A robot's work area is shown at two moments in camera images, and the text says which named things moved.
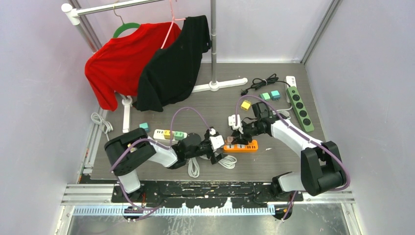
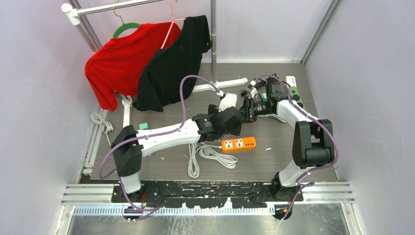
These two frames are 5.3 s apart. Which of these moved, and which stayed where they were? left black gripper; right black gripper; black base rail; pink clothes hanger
Moved: right black gripper; left black gripper
Stayed: pink clothes hanger; black base rail
